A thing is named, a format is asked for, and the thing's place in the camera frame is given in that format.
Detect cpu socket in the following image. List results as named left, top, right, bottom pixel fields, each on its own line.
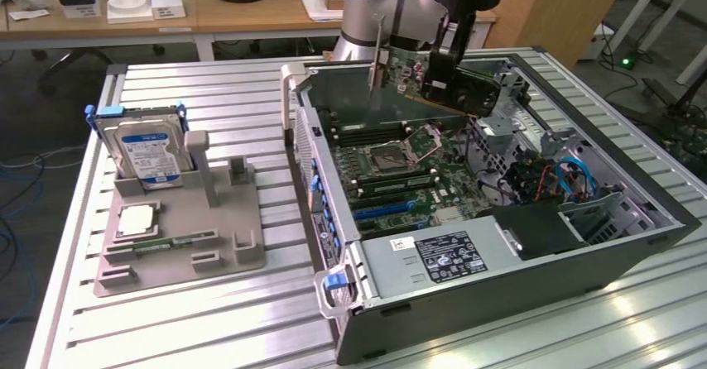
left=368, top=141, right=421, bottom=175

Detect silver cpu chip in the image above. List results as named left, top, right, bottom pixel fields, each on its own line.
left=119, top=206, right=159, bottom=236

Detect metal socket cover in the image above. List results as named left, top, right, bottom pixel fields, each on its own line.
left=405, top=123, right=443, bottom=159

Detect white box with black top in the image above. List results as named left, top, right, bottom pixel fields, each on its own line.
left=57, top=0, right=100, bottom=19

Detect white labelled box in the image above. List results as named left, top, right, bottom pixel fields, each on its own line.
left=149, top=0, right=184, bottom=21

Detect white paper slip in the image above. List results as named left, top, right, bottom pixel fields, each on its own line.
left=8, top=8, right=50, bottom=21

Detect white desk frame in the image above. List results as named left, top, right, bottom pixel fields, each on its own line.
left=600, top=0, right=707, bottom=84

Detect silver chipset heatsink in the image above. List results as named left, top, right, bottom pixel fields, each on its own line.
left=435, top=209, right=472, bottom=226

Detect long wooden desk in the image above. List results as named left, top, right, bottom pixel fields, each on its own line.
left=0, top=0, right=497, bottom=62

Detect green ram stick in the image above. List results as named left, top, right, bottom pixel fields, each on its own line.
left=132, top=236, right=197, bottom=254

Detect metal disk bay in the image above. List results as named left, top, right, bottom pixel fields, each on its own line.
left=557, top=190, right=661, bottom=247
left=468, top=95, right=553, bottom=167

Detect green motherboard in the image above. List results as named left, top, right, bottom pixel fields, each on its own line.
left=324, top=116, right=497, bottom=240

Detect white box with round recess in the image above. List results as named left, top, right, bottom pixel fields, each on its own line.
left=105, top=0, right=153, bottom=25

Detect black expansion slot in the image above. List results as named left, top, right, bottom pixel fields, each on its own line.
left=351, top=193, right=411, bottom=212

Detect grey power supply unit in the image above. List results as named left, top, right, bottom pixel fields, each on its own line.
left=352, top=215, right=524, bottom=300

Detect black case fan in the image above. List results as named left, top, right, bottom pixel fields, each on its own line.
left=507, top=161, right=553, bottom=204

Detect open black pc case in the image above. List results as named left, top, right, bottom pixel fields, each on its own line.
left=280, top=52, right=704, bottom=366

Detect hard disk with blue carrier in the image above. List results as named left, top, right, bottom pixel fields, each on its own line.
left=85, top=100, right=192, bottom=192

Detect white paper sheets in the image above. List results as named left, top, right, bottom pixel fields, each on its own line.
left=300, top=0, right=347, bottom=22

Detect grey parts rack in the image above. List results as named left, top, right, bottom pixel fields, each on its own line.
left=93, top=130, right=271, bottom=300

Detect blue floor cable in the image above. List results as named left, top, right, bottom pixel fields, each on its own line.
left=0, top=137, right=50, bottom=329

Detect installed ram stick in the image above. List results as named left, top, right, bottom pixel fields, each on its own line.
left=357, top=172, right=435, bottom=199

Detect blue wire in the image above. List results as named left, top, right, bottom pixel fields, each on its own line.
left=555, top=160, right=597, bottom=199

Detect green gpu card with bracket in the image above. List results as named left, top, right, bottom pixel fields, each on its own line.
left=367, top=12, right=504, bottom=118

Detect blue expansion slot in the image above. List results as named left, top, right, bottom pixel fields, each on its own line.
left=352, top=201, right=421, bottom=222

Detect wooden cabinet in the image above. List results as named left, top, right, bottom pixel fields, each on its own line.
left=485, top=0, right=633, bottom=66

